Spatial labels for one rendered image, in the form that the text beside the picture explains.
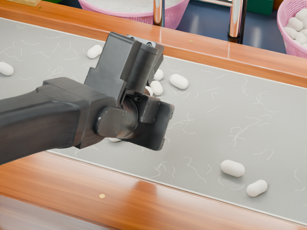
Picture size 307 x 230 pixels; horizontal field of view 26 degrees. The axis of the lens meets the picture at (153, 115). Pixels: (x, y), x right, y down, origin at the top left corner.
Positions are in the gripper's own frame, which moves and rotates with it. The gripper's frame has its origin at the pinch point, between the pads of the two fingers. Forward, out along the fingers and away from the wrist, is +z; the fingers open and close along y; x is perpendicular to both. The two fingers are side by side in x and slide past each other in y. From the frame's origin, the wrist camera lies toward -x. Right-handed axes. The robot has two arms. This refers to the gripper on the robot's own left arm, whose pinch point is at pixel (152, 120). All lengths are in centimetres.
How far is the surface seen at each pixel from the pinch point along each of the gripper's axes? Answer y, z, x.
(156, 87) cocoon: 5.5, 13.9, -4.9
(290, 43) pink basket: -11.7, 29.1, -19.8
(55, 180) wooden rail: 9.6, -6.0, 12.4
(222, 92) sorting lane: -4.6, 19.1, -7.4
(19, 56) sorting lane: 33.1, 14.4, -2.9
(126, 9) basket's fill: 22.5, 31.5, -18.1
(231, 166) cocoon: -12.6, 4.7, 3.2
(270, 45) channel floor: -5.9, 42.3, -19.8
